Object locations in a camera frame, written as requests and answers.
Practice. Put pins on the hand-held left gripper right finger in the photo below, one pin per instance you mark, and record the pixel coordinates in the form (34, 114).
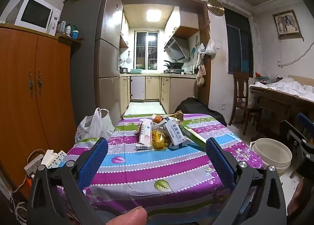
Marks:
(220, 163)

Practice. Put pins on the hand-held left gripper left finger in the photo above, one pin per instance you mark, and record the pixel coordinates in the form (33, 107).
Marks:
(95, 160)

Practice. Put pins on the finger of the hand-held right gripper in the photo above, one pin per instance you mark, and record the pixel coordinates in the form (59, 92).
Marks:
(304, 120)

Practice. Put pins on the white plastic bucket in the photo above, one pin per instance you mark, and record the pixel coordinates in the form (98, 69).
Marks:
(269, 151)

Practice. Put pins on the green box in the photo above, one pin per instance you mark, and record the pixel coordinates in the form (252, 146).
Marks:
(193, 134)

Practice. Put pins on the long white packet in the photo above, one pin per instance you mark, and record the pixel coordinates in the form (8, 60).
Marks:
(144, 134)

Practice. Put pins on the gold foil wrapper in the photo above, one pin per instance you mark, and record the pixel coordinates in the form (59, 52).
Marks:
(177, 116)

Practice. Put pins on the yellow plastic wrapper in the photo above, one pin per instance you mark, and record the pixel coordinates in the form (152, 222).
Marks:
(159, 141)

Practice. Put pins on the orange round snack packet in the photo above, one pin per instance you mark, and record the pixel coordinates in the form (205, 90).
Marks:
(157, 118)

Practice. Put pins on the person's right hand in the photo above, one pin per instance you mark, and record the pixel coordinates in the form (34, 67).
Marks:
(303, 198)

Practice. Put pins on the person's left hand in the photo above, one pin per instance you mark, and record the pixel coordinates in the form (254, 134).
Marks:
(132, 216)

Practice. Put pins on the dark wooden table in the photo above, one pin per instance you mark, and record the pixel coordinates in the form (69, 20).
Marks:
(282, 102)

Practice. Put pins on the white sheet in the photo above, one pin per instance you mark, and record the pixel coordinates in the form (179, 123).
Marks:
(292, 87)

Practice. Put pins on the beige headboard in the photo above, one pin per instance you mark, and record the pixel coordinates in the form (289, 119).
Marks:
(299, 78)

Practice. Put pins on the striped floral tablecloth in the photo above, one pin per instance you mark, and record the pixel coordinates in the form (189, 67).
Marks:
(147, 166)

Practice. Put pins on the black bag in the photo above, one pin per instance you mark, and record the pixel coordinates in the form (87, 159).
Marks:
(196, 106)

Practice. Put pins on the white power strip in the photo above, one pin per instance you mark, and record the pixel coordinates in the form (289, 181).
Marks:
(33, 166)

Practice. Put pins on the wooden chair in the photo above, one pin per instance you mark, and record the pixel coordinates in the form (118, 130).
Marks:
(242, 97)

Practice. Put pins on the orange wooden cabinet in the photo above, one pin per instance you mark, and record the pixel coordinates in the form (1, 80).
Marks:
(36, 92)

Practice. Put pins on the beige kitchen base cabinets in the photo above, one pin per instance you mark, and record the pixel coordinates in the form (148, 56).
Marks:
(152, 87)

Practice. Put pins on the steel kettle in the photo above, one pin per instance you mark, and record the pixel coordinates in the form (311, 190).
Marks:
(124, 70)

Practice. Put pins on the hanging cloths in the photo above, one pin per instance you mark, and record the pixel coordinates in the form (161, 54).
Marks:
(200, 68)

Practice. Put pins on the green basin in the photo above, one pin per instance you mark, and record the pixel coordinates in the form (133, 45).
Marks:
(137, 71)

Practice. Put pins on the framed picture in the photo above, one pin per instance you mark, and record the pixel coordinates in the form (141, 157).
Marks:
(286, 23)

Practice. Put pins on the dark window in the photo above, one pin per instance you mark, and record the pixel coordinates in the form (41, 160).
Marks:
(239, 43)

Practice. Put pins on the gas stove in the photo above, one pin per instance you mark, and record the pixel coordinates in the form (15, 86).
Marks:
(173, 70)

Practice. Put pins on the black wok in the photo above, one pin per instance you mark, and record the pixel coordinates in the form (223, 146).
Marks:
(175, 63)

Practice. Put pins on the hanging white plastic bag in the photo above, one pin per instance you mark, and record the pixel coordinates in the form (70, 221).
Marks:
(210, 48)

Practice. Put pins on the grey refrigerator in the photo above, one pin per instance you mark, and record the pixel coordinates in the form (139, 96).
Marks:
(93, 43)

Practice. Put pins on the barred kitchen window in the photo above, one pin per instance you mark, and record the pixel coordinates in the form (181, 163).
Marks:
(146, 49)

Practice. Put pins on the steel range hood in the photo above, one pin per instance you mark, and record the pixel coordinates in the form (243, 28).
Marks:
(176, 47)

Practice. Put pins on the small white bottle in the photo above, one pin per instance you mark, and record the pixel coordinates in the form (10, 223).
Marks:
(68, 30)

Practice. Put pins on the square ceiling light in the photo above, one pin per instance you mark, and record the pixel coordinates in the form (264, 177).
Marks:
(154, 15)

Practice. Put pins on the white microwave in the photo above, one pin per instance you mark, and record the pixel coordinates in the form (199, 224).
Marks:
(36, 13)

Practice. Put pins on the low wall socket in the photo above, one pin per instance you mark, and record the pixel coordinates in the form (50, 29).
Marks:
(224, 106)

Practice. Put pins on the white wall switch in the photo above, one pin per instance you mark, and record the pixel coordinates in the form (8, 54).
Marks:
(218, 45)

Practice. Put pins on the gold wall clock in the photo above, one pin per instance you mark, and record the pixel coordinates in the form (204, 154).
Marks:
(215, 7)

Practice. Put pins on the kitchen wall cabinet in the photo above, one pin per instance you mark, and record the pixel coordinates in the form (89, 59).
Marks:
(189, 19)

